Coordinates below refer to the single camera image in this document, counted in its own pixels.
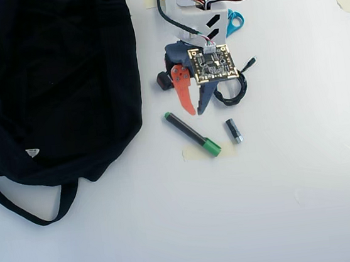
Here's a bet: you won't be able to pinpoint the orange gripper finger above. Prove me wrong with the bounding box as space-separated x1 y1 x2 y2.
169 62 198 119

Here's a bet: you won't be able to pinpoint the blue-grey gripper finger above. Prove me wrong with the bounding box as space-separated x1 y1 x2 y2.
194 80 225 116

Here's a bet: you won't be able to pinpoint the white and blue-grey gripper body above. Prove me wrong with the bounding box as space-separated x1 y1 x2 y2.
157 1 235 73

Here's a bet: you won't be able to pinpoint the black bike light with strap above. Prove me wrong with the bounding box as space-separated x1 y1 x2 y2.
155 70 175 92

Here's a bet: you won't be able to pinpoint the black fabric bag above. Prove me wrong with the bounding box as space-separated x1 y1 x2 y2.
0 0 156 232

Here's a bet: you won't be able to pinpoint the black marker with green cap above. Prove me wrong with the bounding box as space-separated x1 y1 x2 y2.
163 106 224 163

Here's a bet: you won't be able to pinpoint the small black cylindrical battery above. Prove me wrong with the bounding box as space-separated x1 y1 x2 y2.
224 116 246 146

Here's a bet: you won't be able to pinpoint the wide masking tape strip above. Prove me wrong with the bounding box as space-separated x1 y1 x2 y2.
181 139 239 163

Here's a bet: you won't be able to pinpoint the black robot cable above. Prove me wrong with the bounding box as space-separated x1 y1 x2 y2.
156 0 208 43

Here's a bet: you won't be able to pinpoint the scissors with blue handles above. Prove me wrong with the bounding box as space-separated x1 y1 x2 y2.
222 7 247 39

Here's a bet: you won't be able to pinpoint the square camera circuit board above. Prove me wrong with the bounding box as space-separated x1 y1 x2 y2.
187 43 240 87

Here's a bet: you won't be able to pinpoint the black braided usb cable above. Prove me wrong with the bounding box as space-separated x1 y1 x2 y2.
210 55 263 108

